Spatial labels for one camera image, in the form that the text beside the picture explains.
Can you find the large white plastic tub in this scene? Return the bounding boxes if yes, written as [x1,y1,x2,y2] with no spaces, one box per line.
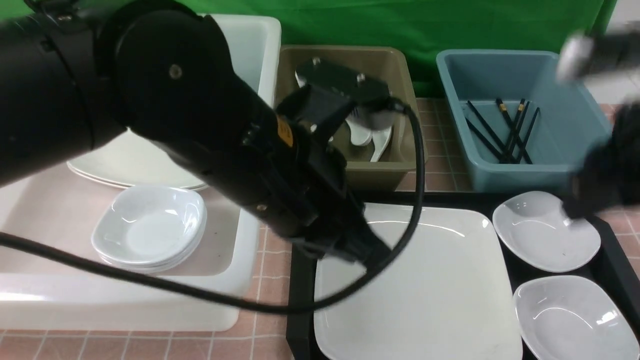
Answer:
[1,14,282,332]

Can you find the stacked small white bowls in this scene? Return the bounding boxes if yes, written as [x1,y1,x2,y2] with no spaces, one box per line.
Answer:
[91,186,208,274]

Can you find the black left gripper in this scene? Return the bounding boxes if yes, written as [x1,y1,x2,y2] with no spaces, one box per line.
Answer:
[250,141,391,271]

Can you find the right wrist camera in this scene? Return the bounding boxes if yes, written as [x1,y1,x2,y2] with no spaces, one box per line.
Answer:
[556,29,640,83]

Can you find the black chopstick in bin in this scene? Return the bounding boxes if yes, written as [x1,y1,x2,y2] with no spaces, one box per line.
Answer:
[465,118,506,164]
[466,100,515,164]

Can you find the stacked white square plates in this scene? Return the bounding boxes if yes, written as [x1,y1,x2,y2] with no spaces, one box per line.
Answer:
[67,130,207,191]

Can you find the black chopstick gold band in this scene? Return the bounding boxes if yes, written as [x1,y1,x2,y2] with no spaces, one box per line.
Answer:
[494,98,532,164]
[505,98,526,162]

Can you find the blue plastic bin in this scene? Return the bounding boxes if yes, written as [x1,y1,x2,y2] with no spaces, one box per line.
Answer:
[436,49,611,193]

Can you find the white spoon in bin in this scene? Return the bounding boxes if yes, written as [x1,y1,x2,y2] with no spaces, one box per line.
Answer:
[346,119,373,147]
[370,127,393,163]

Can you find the large white square plate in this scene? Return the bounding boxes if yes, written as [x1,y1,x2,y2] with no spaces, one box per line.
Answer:
[313,207,523,360]

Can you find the green backdrop cloth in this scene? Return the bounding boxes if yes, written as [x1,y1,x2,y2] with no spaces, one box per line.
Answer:
[0,0,619,99]

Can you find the olive green plastic bin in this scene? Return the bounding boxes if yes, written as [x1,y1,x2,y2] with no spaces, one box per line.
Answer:
[274,45,418,191]

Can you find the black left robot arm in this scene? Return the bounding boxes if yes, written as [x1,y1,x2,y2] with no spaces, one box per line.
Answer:
[1,0,391,271]

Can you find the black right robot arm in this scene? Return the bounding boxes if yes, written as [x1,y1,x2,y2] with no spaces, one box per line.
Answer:
[562,101,640,220]

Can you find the black camera cable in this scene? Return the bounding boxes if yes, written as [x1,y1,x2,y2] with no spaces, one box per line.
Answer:
[0,97,427,316]

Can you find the small white bowl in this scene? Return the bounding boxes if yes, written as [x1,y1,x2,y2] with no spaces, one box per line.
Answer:
[513,275,640,360]
[493,191,601,274]

